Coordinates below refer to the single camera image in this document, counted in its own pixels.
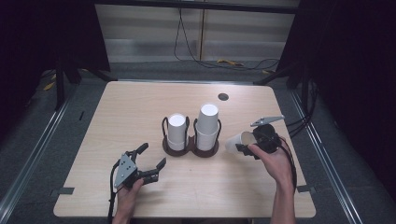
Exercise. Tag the yellow floor strip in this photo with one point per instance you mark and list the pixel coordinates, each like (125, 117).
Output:
(49, 86)
(230, 62)

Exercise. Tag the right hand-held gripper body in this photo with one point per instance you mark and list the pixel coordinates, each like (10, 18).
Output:
(267, 137)

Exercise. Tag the stack of white cups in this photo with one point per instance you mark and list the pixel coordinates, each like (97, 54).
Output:
(207, 124)
(176, 130)

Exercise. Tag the person's right hand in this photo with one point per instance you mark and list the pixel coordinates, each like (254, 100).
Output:
(275, 166)

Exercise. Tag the dark curtain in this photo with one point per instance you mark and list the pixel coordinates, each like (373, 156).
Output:
(46, 34)
(351, 62)

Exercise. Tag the black metal stand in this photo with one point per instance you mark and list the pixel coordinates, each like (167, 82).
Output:
(59, 87)

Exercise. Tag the metal floor rail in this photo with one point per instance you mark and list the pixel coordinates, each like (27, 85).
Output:
(330, 161)
(31, 155)

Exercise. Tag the grey tape strip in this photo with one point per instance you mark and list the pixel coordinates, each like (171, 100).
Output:
(304, 188)
(63, 190)

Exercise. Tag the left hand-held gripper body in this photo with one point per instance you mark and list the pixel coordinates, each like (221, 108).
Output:
(126, 169)

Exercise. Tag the person's left hand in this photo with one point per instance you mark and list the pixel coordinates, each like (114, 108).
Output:
(129, 197)

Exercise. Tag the white paper cup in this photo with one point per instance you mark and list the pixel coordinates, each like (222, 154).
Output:
(236, 143)

